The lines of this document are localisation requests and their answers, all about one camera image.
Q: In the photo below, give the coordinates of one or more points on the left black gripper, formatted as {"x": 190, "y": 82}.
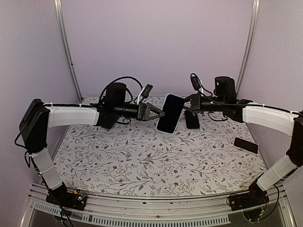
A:
{"x": 144, "y": 110}

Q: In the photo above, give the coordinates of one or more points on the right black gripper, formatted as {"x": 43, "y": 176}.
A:
{"x": 195, "y": 103}

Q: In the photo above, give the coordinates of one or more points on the phone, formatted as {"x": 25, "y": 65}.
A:
{"x": 172, "y": 107}

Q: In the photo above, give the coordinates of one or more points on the black phone case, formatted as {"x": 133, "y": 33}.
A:
{"x": 192, "y": 121}

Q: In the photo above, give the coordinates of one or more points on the black smartphone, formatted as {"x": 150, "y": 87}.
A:
{"x": 246, "y": 145}

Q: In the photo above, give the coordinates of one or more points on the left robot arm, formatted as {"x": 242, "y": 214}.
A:
{"x": 41, "y": 116}

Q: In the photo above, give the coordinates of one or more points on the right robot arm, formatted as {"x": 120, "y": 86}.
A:
{"x": 224, "y": 99}

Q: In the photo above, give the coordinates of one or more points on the floral patterned table mat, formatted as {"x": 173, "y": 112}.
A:
{"x": 136, "y": 159}

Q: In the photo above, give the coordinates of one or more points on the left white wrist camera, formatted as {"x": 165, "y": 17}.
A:
{"x": 144, "y": 93}

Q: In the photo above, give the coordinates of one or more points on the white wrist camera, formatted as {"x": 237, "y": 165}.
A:
{"x": 196, "y": 83}
{"x": 144, "y": 93}

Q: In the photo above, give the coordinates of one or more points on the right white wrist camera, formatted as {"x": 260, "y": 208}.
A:
{"x": 196, "y": 83}

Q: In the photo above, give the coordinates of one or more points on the right aluminium frame post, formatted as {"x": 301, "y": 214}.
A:
{"x": 248, "y": 46}

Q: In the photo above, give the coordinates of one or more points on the aluminium frame post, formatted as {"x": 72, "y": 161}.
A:
{"x": 66, "y": 48}
{"x": 248, "y": 46}

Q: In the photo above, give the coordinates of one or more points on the front aluminium rail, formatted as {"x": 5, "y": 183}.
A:
{"x": 109, "y": 210}

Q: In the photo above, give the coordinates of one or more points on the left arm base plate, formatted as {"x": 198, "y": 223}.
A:
{"x": 71, "y": 200}

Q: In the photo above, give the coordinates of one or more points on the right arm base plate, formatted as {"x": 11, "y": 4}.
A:
{"x": 248, "y": 203}

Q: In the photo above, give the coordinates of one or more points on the left aluminium frame post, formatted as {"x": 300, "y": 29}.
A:
{"x": 66, "y": 48}

